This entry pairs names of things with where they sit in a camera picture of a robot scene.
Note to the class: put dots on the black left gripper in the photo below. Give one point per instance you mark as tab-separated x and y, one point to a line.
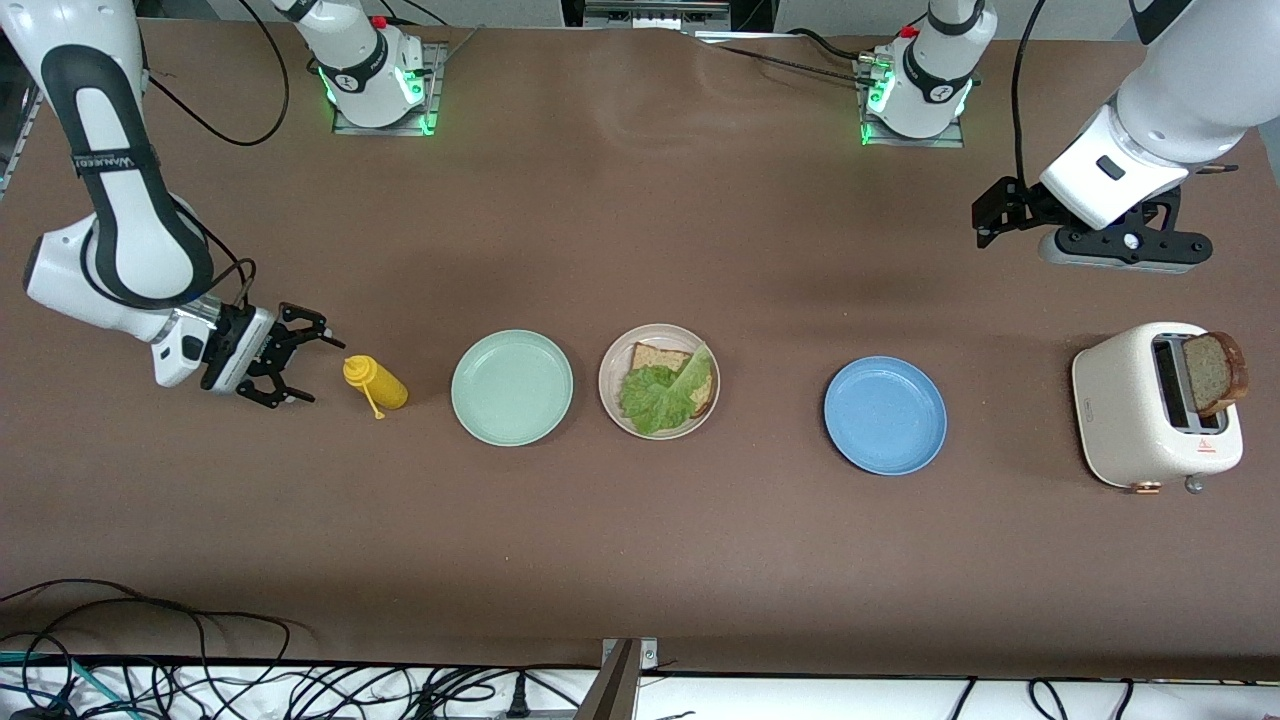
1022	204

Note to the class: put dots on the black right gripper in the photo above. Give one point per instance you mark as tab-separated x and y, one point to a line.
236	349

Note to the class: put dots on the yellow mustard squeeze bottle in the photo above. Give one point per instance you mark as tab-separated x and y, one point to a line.
385	385

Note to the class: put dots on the brown bread slice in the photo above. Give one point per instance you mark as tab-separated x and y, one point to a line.
1210	375
655	357

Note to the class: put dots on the green lettuce leaf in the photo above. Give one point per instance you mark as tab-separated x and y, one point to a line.
655	400

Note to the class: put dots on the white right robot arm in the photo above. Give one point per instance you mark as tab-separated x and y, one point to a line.
130	230

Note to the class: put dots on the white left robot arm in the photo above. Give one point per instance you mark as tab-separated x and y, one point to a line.
1190	90

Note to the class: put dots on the green plate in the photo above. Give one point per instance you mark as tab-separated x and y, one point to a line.
512	388

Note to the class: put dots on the blue plate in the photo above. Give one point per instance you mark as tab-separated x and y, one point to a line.
885	416

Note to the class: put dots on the beige plate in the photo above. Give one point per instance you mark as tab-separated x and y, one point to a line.
612	400

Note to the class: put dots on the cream white toaster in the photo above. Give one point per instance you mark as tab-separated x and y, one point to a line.
1120	420

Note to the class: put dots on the grey metal fixture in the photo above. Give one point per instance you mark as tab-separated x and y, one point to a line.
655	15

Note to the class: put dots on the black power plug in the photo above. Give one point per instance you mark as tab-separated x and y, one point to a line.
517	700

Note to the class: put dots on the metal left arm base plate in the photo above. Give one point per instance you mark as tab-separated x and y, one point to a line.
920	143

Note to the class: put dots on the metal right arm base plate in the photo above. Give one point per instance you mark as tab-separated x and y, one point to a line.
436	100

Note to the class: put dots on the aluminium table edge rail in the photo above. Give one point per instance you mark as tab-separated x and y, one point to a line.
20	140

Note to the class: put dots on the grey metal bracket post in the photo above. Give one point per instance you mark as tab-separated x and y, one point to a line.
612	690

